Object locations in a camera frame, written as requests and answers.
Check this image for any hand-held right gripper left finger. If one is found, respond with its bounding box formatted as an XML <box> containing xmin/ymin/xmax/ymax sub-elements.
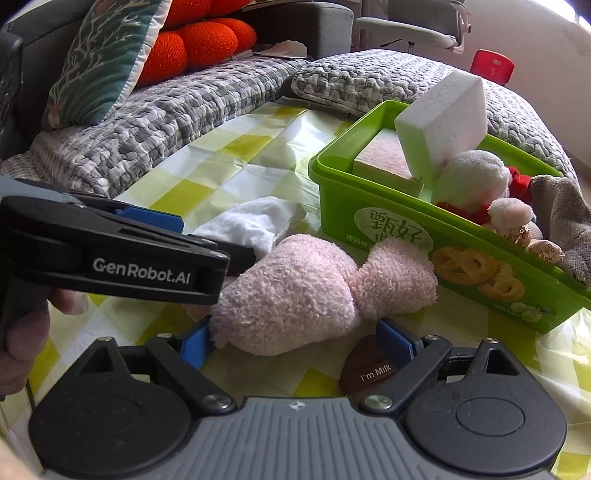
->
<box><xmin>74</xmin><ymin>318</ymin><xmax>237</xmax><ymax>414</ymax></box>

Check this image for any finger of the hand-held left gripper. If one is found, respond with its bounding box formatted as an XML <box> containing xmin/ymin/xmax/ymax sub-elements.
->
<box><xmin>69</xmin><ymin>194</ymin><xmax>186</xmax><ymax>237</ymax></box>
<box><xmin>185</xmin><ymin>233</ymin><xmax>257</xmax><ymax>278</ymax></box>

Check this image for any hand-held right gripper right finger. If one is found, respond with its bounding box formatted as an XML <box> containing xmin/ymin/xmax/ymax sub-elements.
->
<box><xmin>360</xmin><ymin>318</ymin><xmax>525</xmax><ymax>412</ymax></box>

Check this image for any pink fluffy plush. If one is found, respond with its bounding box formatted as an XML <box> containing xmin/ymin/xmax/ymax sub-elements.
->
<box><xmin>187</xmin><ymin>233</ymin><xmax>438</xmax><ymax>357</ymax></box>

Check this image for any green plastic box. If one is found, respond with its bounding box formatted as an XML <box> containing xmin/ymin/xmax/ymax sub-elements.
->
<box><xmin>308</xmin><ymin>100</ymin><xmax>591</xmax><ymax>334</ymax></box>

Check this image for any red white santa plush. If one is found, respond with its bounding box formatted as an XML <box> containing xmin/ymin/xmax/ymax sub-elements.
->
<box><xmin>431</xmin><ymin>150</ymin><xmax>537</xmax><ymax>236</ymax></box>

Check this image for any pinkish white sponge block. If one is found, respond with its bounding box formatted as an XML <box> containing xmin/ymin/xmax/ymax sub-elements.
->
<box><xmin>353</xmin><ymin>128</ymin><xmax>424</xmax><ymax>199</ymax></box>

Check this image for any grey towel cloth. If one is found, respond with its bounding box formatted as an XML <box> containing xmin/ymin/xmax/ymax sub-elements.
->
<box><xmin>531</xmin><ymin>174</ymin><xmax>591</xmax><ymax>291</ymax></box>

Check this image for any person's left hand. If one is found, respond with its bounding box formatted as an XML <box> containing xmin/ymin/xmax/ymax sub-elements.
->
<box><xmin>0</xmin><ymin>290</ymin><xmax>89</xmax><ymax>398</ymax></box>

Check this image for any white cloth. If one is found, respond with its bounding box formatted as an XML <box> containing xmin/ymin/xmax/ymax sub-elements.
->
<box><xmin>191</xmin><ymin>196</ymin><xmax>308</xmax><ymax>259</ymax></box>

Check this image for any brown plush toy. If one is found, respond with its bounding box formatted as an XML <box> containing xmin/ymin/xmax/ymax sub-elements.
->
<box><xmin>339</xmin><ymin>336</ymin><xmax>399</xmax><ymax>403</ymax></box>

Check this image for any yellow checked plastic tablecloth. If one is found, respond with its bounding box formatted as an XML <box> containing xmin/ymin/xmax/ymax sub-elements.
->
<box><xmin>0</xmin><ymin>102</ymin><xmax>591</xmax><ymax>480</ymax></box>

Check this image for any teal branch print cushion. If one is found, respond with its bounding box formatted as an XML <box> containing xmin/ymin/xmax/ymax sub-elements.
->
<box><xmin>44</xmin><ymin>0</ymin><xmax>172</xmax><ymax>129</ymax></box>

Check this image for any orange pumpkin cushion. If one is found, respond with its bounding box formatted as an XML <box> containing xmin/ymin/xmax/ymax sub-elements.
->
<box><xmin>136</xmin><ymin>0</ymin><xmax>257</xmax><ymax>88</ymax></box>

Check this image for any white paper sheet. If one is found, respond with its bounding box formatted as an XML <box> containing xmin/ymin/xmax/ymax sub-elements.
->
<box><xmin>254</xmin><ymin>39</ymin><xmax>309</xmax><ymax>60</ymax></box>

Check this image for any grey knitted pillow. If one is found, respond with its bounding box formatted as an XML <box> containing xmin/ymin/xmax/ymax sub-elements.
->
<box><xmin>291</xmin><ymin>50</ymin><xmax>575</xmax><ymax>183</ymax></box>

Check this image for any grey sofa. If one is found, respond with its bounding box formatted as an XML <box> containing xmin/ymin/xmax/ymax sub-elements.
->
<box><xmin>0</xmin><ymin>0</ymin><xmax>354</xmax><ymax>158</ymax></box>

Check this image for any red plastic stool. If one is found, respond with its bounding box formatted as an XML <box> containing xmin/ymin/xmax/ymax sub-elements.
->
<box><xmin>471</xmin><ymin>48</ymin><xmax>516</xmax><ymax>86</ymax></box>

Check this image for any grey office chair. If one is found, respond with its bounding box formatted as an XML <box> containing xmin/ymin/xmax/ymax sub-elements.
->
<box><xmin>353</xmin><ymin>0</ymin><xmax>472</xmax><ymax>58</ymax></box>

